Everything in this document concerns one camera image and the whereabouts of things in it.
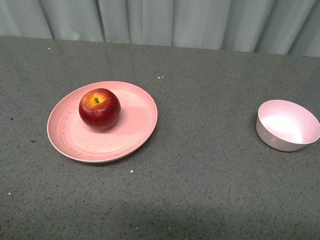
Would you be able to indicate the light pink bowl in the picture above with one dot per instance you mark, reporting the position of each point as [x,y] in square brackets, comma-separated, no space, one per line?
[286,126]

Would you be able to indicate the pink plate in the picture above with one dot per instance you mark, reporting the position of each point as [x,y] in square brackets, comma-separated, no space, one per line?
[70,136]

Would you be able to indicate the red apple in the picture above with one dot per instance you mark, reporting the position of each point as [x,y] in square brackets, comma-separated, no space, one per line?
[99,109]

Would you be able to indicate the white curtain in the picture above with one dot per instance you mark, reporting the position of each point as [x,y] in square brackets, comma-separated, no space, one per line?
[286,27]

